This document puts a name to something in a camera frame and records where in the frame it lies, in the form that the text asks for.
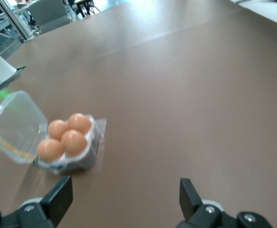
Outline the brown egg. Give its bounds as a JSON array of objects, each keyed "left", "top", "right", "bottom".
[
  {"left": 37, "top": 138, "right": 65, "bottom": 160},
  {"left": 68, "top": 113, "right": 92, "bottom": 133},
  {"left": 47, "top": 119, "right": 70, "bottom": 140},
  {"left": 61, "top": 129, "right": 88, "bottom": 157}
]

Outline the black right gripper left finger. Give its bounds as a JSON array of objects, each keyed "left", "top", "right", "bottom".
[{"left": 0, "top": 176, "right": 73, "bottom": 228}]

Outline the grey office chair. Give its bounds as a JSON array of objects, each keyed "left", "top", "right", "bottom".
[{"left": 28, "top": 0, "right": 71, "bottom": 35}]

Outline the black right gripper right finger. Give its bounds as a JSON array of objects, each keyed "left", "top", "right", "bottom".
[{"left": 176, "top": 178, "right": 239, "bottom": 228}]

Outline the clear plastic egg box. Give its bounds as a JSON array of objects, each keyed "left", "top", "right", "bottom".
[{"left": 0, "top": 90, "right": 99, "bottom": 176}]

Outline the aluminium frame post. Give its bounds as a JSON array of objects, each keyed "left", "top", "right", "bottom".
[{"left": 0, "top": 0, "right": 34, "bottom": 45}]

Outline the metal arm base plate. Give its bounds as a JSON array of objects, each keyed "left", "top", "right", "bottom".
[{"left": 0, "top": 66, "right": 27, "bottom": 96}]

